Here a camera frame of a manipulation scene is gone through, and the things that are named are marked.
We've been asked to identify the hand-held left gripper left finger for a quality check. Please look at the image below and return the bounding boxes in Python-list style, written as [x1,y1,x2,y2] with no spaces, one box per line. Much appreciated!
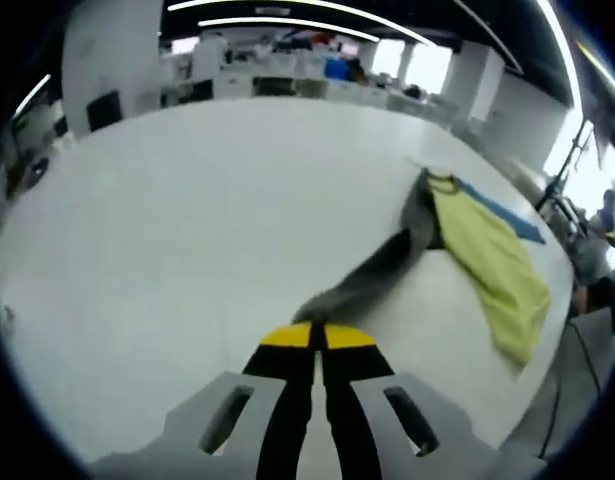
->
[94,322,317,480]

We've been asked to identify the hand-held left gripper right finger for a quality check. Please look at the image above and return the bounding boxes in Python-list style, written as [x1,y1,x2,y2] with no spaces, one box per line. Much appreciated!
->
[320,323,548,480]

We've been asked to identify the yellow garment grey blue sleeves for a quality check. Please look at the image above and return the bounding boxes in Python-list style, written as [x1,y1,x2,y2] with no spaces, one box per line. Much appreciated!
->
[291,167,552,366]

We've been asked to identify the row of white desks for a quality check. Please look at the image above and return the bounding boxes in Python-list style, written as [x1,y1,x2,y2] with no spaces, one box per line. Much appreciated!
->
[159,64,458,126]

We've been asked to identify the blue container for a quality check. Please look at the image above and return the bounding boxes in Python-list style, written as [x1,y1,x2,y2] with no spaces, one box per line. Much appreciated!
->
[322,58,352,81]

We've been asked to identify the black cabinet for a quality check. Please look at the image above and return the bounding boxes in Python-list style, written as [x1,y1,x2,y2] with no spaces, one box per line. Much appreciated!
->
[85,89,123,134]

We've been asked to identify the white square pillar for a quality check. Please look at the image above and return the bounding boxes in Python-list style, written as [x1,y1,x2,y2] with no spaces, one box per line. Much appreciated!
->
[449,42,503,121]
[61,0,166,139]

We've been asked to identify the long curved ceiling light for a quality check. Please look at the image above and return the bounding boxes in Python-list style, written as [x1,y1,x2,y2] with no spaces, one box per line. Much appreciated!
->
[166,0,433,46]
[197,17,381,44]

